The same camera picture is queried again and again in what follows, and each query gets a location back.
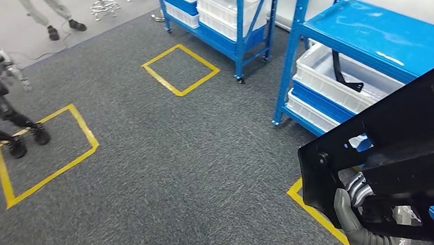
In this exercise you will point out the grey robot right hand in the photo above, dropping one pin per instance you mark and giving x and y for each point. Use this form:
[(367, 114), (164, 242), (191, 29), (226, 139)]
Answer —
[(346, 215)]

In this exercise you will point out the humanoid robot black legs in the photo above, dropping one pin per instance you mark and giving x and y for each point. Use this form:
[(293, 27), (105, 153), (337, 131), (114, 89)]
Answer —
[(0, 107)]

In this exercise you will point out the black plastic panel part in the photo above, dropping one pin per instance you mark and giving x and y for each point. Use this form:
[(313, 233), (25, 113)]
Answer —
[(406, 126)]

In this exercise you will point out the black curved trim part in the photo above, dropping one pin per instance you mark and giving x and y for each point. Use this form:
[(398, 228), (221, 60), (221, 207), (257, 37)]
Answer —
[(339, 74)]

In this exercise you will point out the chrome round floor base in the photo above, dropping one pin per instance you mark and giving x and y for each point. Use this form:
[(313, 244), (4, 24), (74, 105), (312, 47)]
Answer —
[(157, 17)]

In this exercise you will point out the person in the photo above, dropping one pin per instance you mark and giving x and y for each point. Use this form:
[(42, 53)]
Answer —
[(34, 12)]

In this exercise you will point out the blue metal shelf rack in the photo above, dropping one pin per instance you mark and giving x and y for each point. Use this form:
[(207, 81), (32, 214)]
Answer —
[(364, 35), (216, 40)]

